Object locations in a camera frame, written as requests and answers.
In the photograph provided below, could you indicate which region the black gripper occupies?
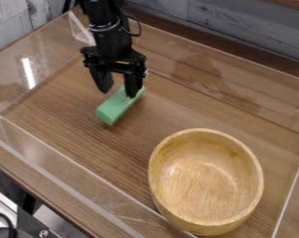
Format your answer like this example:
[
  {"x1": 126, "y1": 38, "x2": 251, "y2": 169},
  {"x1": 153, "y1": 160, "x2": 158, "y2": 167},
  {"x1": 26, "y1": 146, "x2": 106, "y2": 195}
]
[{"x1": 80, "y1": 31, "x2": 148, "y2": 99}]

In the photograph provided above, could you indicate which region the green rectangular block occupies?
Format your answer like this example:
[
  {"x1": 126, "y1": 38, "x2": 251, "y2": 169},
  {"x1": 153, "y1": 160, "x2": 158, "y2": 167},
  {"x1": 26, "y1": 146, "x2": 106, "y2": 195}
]
[{"x1": 96, "y1": 86, "x2": 146, "y2": 126}]

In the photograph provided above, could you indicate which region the brown wooden bowl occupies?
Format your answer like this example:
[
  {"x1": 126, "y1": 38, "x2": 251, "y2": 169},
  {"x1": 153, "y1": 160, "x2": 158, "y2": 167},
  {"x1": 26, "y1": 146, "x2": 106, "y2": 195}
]
[{"x1": 148, "y1": 128, "x2": 264, "y2": 236}]

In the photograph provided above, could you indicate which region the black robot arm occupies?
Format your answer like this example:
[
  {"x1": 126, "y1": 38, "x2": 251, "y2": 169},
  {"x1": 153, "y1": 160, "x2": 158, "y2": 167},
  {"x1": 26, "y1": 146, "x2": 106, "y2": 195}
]
[{"x1": 78, "y1": 0, "x2": 148, "y2": 99}]

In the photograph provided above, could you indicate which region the clear acrylic corner bracket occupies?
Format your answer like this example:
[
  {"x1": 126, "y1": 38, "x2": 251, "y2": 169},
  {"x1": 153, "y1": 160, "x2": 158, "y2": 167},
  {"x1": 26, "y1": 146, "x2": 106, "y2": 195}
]
[{"x1": 68, "y1": 11, "x2": 96, "y2": 46}]

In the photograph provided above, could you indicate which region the clear acrylic barrier wall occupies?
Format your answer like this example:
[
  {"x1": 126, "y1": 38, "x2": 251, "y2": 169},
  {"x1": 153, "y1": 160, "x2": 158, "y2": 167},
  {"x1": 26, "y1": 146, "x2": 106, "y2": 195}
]
[{"x1": 0, "y1": 15, "x2": 299, "y2": 238}]

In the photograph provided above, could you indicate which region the black cable lower left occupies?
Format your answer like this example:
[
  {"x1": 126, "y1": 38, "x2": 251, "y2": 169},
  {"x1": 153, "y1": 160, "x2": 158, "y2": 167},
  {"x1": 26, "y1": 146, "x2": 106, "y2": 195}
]
[{"x1": 0, "y1": 210, "x2": 16, "y2": 238}]

